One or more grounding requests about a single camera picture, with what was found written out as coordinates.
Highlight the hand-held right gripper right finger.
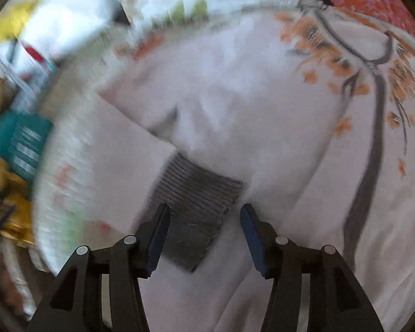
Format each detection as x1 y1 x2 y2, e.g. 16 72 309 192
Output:
240 205 384 332

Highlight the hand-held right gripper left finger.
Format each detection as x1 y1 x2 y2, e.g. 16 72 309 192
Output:
27 203 171 332

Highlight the pink sweater with grey trim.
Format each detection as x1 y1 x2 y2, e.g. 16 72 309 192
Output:
97 2 415 332

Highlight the patchwork quilt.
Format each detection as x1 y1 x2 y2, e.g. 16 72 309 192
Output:
33 31 167 275

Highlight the mustard yellow object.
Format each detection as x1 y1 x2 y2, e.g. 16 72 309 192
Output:
0 157 36 247

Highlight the teal plastic basket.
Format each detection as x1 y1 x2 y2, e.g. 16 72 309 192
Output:
0 111 53 185

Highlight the white paper bag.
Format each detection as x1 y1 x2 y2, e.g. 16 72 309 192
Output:
0 0 116 75

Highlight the yellow plastic bag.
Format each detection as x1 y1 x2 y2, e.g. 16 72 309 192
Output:
0 0 42 45

